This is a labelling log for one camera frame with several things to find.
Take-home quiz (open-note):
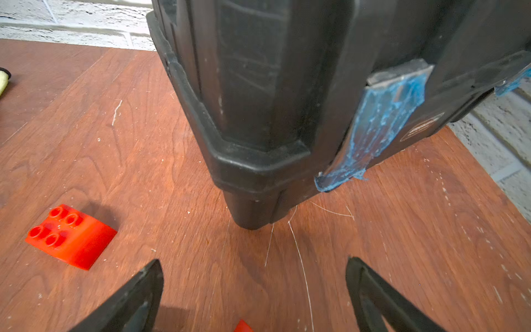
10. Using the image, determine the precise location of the black work glove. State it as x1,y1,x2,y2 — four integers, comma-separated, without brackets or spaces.
0,67,12,95

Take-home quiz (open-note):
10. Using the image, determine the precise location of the black plastic toolbox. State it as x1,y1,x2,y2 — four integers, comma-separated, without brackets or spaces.
147,1,530,230

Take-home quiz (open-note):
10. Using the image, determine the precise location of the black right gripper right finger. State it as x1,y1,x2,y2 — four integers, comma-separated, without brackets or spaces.
346,257,444,331

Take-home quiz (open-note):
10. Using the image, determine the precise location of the red curved lego brick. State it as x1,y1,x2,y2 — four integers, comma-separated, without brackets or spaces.
26,204,117,271

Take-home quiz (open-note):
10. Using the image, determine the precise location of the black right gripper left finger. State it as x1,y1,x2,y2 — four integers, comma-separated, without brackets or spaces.
71,260,164,331

